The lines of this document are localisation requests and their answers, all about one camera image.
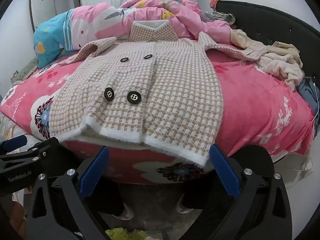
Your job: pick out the cream fluffy garments pile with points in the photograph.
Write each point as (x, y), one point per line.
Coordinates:
(241, 38)

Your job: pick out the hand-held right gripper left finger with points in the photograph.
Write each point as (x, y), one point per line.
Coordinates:
(94, 173)

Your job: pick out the orange cloth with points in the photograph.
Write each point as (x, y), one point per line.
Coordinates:
(215, 2)

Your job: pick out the beige houndstooth knit coat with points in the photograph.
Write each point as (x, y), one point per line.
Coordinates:
(175, 85)

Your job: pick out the green shaggy mat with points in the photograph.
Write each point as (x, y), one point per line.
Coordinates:
(125, 234)

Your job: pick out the grey speckled side table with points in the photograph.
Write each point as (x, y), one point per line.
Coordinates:
(23, 71)

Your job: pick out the white shoe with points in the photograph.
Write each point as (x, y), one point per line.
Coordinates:
(183, 206)
(125, 213)

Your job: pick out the camouflage garment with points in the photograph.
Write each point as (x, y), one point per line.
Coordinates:
(225, 18)

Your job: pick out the cream fluffy garment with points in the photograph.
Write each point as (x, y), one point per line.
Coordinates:
(282, 67)

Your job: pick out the blue grey clothes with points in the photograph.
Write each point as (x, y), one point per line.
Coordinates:
(306, 92)

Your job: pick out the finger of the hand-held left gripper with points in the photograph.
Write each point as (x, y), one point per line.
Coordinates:
(15, 142)
(37, 152)

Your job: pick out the pink printed quilt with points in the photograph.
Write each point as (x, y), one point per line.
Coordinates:
(155, 12)

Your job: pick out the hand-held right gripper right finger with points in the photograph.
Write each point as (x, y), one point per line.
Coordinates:
(223, 172)

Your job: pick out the blue pink bunny pillow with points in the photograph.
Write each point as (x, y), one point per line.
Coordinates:
(57, 37)

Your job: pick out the pink floral bed sheet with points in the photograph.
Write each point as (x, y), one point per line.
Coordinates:
(250, 100)

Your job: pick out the black bed headboard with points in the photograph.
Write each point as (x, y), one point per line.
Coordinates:
(262, 22)

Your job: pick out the white wall socket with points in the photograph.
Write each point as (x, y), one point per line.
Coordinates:
(308, 165)

